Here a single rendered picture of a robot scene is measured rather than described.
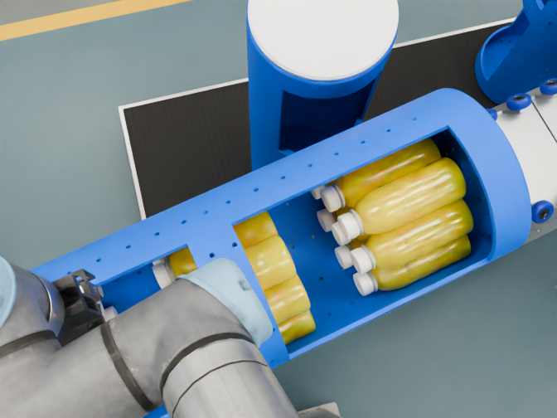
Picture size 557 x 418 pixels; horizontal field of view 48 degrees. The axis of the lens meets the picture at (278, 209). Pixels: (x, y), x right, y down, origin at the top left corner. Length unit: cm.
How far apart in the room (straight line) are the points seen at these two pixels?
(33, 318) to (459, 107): 68
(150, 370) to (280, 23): 84
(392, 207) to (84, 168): 149
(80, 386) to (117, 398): 3
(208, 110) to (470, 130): 128
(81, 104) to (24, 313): 187
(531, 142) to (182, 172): 111
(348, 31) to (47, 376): 88
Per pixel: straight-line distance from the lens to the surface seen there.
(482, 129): 94
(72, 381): 47
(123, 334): 47
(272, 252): 89
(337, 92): 120
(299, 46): 117
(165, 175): 203
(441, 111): 96
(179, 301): 46
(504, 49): 232
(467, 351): 216
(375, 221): 93
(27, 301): 51
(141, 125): 210
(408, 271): 103
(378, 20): 122
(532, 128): 133
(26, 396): 48
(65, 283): 62
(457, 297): 217
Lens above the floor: 206
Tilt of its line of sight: 75 degrees down
